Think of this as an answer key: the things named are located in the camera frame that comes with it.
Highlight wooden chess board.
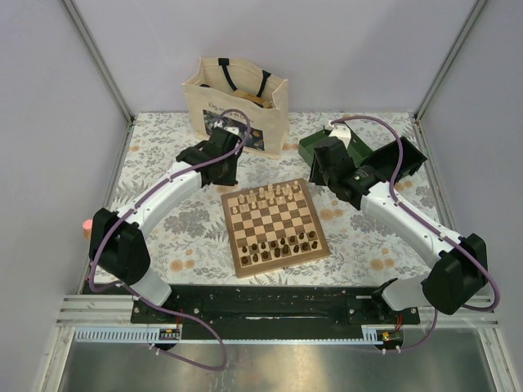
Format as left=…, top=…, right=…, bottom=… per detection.
left=221, top=178, right=330, bottom=278

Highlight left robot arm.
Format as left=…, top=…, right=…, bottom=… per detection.
left=89, top=127, right=245, bottom=323

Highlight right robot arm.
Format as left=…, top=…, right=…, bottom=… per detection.
left=310, top=136, right=488, bottom=323

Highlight green open box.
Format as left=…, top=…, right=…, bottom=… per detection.
left=298, top=122, right=373, bottom=167

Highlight black plastic bin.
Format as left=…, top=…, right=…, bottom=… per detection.
left=362, top=136, right=427, bottom=183

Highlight beige printed tote bag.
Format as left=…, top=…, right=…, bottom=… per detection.
left=183, top=57, right=289, bottom=158

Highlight pink capped bottle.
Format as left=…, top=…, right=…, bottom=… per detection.
left=82, top=219, right=93, bottom=240

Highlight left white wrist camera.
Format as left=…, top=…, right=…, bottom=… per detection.
left=224, top=127, right=241, bottom=137

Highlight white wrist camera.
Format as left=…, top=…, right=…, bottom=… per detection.
left=329, top=124, right=352, bottom=147
left=224, top=127, right=241, bottom=137

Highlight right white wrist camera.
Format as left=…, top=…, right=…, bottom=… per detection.
left=329, top=124, right=352, bottom=147

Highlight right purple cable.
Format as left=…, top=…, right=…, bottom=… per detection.
left=329, top=115, right=502, bottom=354

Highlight purple cable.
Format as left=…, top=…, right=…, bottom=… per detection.
left=87, top=108, right=253, bottom=372
left=329, top=115, right=502, bottom=354

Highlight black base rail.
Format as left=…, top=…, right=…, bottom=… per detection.
left=130, top=283, right=422, bottom=340

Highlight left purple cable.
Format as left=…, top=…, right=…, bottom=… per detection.
left=87, top=108, right=253, bottom=372

